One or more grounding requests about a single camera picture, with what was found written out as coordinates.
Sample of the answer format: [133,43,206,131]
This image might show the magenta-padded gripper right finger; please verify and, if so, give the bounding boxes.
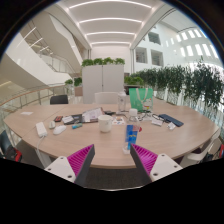
[129,143,184,186]

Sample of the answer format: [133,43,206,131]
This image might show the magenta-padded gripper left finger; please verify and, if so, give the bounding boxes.
[44,143,96,187]

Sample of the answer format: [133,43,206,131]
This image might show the clear bottle with blue label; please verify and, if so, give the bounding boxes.
[122,108,141,155]

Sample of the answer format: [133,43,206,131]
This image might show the white computer mouse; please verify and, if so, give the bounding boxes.
[52,124,68,136]

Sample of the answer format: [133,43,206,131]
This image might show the white chair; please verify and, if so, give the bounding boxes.
[94,91,119,105]
[179,128,224,168]

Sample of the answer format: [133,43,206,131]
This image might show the white flat packet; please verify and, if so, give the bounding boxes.
[150,118,164,127]

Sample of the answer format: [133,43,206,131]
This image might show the dark blue flat case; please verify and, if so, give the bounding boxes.
[158,113,185,128]

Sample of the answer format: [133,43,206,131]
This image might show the small white box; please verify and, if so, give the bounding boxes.
[61,115,75,124]

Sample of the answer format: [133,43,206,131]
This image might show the red chair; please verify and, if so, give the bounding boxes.
[0,129,23,163]

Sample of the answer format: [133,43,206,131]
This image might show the black tablet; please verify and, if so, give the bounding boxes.
[63,113,84,126]

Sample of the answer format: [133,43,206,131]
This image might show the open notebook with papers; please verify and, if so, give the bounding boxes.
[81,106,105,124]

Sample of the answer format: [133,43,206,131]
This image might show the white paper cup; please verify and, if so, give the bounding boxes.
[97,114,114,134]

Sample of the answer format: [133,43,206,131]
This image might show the white sticker sheet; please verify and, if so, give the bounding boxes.
[111,116,126,126]

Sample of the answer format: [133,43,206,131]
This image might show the black chair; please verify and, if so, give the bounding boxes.
[49,94,69,106]

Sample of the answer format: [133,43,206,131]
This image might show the green tote bag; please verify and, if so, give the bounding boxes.
[128,87,154,113]

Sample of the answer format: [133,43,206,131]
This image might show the clear bottle with white lid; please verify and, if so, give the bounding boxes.
[117,91,129,113]

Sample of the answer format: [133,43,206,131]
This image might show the glass railing with wooden handrail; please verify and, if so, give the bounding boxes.
[0,83,74,114]

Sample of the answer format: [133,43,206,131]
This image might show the brown planter with plants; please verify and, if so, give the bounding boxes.
[64,77,84,98]

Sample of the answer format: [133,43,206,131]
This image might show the green hedge row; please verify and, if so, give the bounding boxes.
[123,61,224,111]

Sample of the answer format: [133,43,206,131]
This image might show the white cabinet topped with plants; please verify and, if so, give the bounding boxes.
[81,57,126,104]

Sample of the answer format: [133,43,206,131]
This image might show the ceiling light strips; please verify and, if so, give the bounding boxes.
[68,0,153,46]

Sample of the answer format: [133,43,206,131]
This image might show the white power strip cable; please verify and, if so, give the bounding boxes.
[35,135,46,160]

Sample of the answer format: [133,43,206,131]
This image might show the black eyeglasses with cord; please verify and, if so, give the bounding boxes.
[138,111,162,122]

